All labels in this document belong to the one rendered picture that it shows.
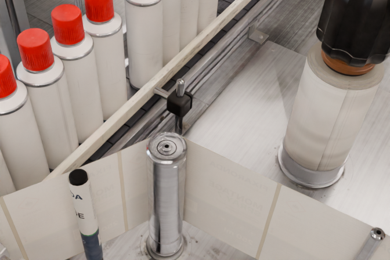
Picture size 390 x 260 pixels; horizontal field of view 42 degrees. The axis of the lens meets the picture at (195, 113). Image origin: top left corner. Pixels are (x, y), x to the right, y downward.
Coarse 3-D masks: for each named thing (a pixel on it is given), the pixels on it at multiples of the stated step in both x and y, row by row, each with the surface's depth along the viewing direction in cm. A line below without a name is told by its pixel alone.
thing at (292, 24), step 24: (24, 0) 99; (48, 0) 99; (72, 0) 100; (120, 0) 101; (288, 0) 103; (312, 0) 104; (48, 24) 94; (264, 24) 98; (288, 24) 98; (312, 24) 98; (240, 48) 92; (288, 48) 93; (216, 72) 88; (384, 72) 90; (216, 96) 84; (192, 120) 80
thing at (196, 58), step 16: (224, 0) 94; (256, 0) 94; (240, 16) 91; (224, 32) 87; (208, 48) 84; (192, 64) 81; (128, 80) 78; (176, 80) 79; (128, 96) 76; (144, 112) 74; (128, 128) 72; (112, 144) 70
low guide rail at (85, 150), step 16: (240, 0) 88; (224, 16) 85; (208, 32) 82; (192, 48) 79; (176, 64) 76; (160, 80) 74; (144, 96) 72; (128, 112) 70; (112, 128) 68; (96, 144) 66; (64, 160) 63; (80, 160) 64; (48, 176) 61
